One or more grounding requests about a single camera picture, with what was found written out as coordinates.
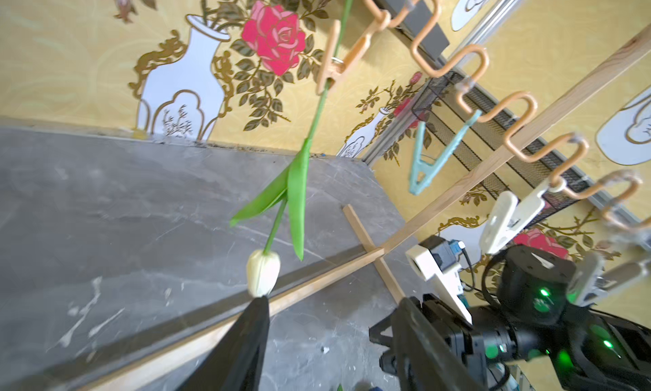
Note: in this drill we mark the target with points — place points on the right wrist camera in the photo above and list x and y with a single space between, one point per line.
437 261

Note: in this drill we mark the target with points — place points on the orange clothes peg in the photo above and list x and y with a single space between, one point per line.
334 70

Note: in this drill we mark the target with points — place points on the white clothes peg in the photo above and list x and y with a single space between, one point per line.
510 216

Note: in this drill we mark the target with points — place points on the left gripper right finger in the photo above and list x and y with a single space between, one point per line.
424 361

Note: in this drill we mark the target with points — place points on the wooden clothes rack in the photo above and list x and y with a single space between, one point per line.
152 367

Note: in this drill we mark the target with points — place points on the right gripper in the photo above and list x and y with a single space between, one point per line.
468 346

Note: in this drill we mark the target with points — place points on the grey clothes peg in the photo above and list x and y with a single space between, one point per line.
605 279

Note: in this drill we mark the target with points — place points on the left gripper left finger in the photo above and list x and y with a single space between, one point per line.
236 363

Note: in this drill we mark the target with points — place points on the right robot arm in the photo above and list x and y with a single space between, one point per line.
538 310

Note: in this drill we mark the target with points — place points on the white tulip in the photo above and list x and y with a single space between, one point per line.
287 191

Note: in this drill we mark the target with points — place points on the black wire mesh basket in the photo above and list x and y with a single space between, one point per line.
436 105

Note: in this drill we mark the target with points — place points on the teal clothes peg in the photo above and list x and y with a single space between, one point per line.
422 172

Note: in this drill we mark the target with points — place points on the dark grey plastic tray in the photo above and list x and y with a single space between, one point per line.
435 42

